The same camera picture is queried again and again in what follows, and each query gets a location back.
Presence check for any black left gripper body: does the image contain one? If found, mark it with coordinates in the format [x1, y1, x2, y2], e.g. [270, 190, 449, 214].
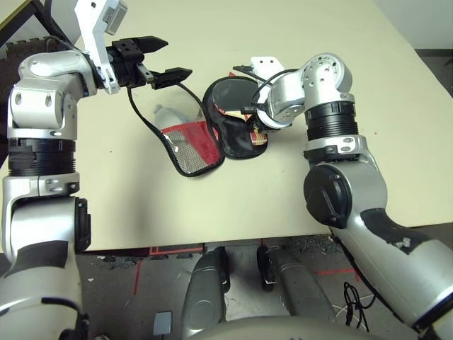
[105, 38, 154, 89]

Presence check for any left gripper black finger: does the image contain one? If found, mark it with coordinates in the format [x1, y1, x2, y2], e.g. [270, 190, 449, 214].
[150, 67, 194, 91]
[136, 35, 169, 55]

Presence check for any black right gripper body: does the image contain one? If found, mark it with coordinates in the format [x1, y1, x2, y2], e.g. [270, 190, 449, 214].
[248, 115, 268, 137]

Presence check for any black red paddle case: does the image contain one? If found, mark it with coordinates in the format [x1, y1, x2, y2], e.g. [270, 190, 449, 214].
[126, 72, 270, 177]

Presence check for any black framed side table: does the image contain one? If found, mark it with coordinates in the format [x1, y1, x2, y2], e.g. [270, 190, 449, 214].
[0, 0, 70, 43]

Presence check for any red floor tape rectangle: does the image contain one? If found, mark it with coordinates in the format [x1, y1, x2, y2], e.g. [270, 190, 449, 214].
[148, 244, 206, 259]

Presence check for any grey robot right leg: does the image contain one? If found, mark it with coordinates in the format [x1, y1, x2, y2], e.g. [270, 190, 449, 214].
[257, 244, 337, 323]

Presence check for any grey robot leg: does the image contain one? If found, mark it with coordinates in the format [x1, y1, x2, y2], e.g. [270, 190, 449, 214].
[257, 244, 337, 323]
[182, 246, 231, 334]

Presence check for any grey robot left leg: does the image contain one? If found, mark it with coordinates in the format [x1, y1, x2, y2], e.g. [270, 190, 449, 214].
[182, 246, 231, 334]

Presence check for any grey robot torso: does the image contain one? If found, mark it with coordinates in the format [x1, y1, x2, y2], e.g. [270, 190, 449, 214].
[201, 316, 418, 340]

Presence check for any grey floor pedal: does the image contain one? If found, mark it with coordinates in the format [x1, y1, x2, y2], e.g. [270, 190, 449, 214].
[152, 310, 173, 336]

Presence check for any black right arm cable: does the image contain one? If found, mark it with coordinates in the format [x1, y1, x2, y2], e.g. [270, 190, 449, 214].
[241, 68, 377, 334]

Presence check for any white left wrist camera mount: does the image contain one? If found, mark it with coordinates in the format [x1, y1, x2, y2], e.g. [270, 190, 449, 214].
[74, 0, 129, 96]

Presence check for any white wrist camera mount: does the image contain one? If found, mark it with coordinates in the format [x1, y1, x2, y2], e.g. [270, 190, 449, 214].
[232, 56, 285, 81]
[74, 0, 129, 96]

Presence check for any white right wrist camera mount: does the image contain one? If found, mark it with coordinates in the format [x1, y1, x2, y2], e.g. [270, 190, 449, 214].
[232, 56, 285, 81]

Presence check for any white floor cable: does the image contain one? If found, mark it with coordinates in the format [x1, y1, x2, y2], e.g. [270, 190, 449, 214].
[332, 302, 355, 322]

